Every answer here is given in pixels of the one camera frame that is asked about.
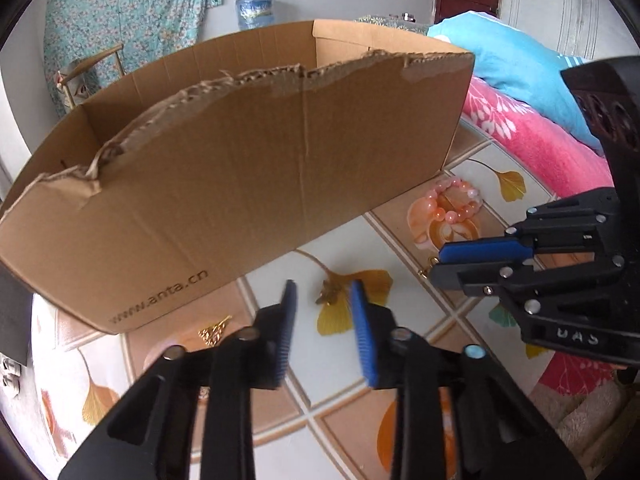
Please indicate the beige fluffy cloth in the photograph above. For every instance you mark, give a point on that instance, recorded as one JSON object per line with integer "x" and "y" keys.
{"x": 585, "y": 420}

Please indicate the light blue pillow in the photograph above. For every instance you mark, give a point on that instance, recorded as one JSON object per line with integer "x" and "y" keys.
{"x": 515, "y": 65}

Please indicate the ginkgo print tablecloth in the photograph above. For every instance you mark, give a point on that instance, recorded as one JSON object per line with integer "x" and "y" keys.
{"x": 325, "y": 405}

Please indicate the teal floral cloth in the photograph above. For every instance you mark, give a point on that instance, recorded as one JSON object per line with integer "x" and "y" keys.
{"x": 140, "y": 15}

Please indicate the blue water jug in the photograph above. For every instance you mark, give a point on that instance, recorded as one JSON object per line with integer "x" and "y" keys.
{"x": 255, "y": 10}

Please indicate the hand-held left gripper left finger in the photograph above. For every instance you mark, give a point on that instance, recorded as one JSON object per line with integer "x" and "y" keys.
{"x": 287, "y": 332}

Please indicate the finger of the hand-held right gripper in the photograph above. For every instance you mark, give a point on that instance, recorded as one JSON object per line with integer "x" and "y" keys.
{"x": 480, "y": 251}
{"x": 470, "y": 277}

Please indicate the pair of light shoes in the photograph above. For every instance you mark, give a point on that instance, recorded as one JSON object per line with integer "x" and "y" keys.
{"x": 9, "y": 375}

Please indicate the small gold hook earring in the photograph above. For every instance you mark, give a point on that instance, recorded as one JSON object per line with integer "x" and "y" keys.
{"x": 432, "y": 266}

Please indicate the wooden chair with black seat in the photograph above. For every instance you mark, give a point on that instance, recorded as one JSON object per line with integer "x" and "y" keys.
{"x": 90, "y": 67}

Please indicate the pink floral blanket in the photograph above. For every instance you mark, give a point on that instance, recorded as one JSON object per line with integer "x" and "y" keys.
{"x": 540, "y": 145}

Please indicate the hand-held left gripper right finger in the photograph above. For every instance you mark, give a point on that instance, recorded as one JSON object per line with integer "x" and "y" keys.
{"x": 361, "y": 335}

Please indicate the gold leaf brooch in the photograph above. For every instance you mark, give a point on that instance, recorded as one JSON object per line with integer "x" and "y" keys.
{"x": 327, "y": 294}

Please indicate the dark flat board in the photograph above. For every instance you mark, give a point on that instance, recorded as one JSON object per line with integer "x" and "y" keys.
{"x": 14, "y": 315}

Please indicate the torn cardboard box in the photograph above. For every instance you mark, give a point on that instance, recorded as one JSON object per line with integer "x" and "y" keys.
{"x": 225, "y": 185}

